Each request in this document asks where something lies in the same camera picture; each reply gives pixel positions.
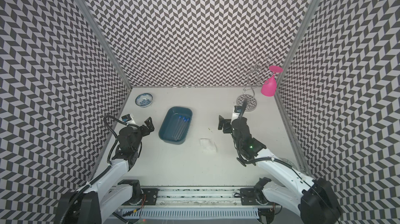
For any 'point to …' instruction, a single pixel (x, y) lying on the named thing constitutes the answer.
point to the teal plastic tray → (176, 124)
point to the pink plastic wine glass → (269, 87)
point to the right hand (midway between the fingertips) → (228, 118)
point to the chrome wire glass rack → (255, 71)
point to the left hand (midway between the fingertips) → (144, 121)
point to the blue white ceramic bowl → (144, 100)
